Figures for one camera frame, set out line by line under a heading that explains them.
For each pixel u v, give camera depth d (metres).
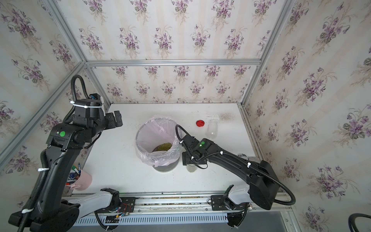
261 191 0.39
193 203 0.75
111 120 0.56
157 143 0.85
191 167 0.85
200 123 1.08
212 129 1.02
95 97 0.54
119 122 0.58
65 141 0.38
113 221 0.72
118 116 0.58
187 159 0.71
